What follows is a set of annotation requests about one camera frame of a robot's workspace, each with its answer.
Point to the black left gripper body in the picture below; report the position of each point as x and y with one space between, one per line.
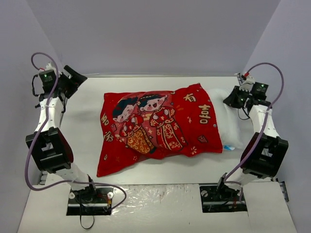
72 81

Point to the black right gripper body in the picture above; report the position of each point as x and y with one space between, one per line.
233 97

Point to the white pillow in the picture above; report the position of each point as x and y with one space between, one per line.
227 118

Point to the red printed pillowcase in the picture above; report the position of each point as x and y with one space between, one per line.
156 124

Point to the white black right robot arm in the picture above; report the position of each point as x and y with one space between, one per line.
265 151

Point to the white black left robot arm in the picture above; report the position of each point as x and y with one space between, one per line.
50 150

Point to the blue white pillow label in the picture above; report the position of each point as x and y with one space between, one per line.
229 148

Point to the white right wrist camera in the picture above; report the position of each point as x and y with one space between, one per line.
247 83

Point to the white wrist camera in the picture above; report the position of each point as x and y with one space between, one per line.
247 83
49 66

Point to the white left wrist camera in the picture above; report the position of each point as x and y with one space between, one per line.
49 66

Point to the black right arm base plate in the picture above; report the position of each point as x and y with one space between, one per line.
213 202

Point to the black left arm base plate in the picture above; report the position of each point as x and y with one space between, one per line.
96 204

